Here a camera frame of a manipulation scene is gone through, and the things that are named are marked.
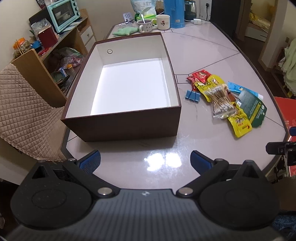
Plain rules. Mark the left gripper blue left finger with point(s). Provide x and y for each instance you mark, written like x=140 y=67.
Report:
x=90 y=162

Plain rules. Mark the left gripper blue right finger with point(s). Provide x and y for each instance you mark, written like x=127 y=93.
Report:
x=200 y=162

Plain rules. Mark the green card with jar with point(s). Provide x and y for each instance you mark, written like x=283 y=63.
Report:
x=253 y=107

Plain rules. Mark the large yellow snack bag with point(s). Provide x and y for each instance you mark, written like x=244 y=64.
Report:
x=239 y=121

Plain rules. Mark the cotton swab bag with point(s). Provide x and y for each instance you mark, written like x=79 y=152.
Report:
x=221 y=103

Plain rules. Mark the blue binder clips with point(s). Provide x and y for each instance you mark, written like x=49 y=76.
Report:
x=193 y=94

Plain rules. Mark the blue hand cream tube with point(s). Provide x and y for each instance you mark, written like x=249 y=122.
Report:
x=235 y=88

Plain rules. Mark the red snack packet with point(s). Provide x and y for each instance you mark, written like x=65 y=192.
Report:
x=199 y=76

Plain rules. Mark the red cardboard box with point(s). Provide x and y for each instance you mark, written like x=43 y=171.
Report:
x=287 y=107

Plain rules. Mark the quilted beige chair cover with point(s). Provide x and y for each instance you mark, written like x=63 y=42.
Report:
x=28 y=122

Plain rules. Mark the brown storage box white inside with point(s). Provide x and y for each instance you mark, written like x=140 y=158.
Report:
x=125 y=90

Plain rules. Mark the wooden shelf cabinet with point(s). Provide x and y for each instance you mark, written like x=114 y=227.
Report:
x=38 y=70

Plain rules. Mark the dark red box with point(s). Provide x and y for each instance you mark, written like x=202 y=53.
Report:
x=47 y=37

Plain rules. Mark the orange lid glass jar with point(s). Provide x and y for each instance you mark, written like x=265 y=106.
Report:
x=21 y=46

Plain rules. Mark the green folded cloth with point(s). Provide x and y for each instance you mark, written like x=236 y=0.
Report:
x=126 y=31

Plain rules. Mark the white power adapter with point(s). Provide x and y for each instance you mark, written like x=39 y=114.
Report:
x=198 y=22

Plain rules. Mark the patterned mug with spoon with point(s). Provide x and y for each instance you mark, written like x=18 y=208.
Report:
x=146 y=26

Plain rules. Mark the white mug with red print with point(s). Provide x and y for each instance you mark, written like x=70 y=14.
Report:
x=161 y=22

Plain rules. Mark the black refrigerator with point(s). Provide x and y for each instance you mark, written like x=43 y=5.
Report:
x=224 y=14

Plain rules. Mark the dark green electric kettle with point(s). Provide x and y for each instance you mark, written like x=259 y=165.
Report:
x=190 y=10

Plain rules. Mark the teal toaster oven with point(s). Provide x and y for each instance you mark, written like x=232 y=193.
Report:
x=63 y=13

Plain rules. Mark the green tissue box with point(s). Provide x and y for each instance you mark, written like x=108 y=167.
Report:
x=138 y=17

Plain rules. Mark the blue thermos flask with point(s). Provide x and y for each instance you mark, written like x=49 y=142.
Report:
x=176 y=10

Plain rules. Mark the light blue foil bag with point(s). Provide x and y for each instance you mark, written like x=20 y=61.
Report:
x=145 y=7

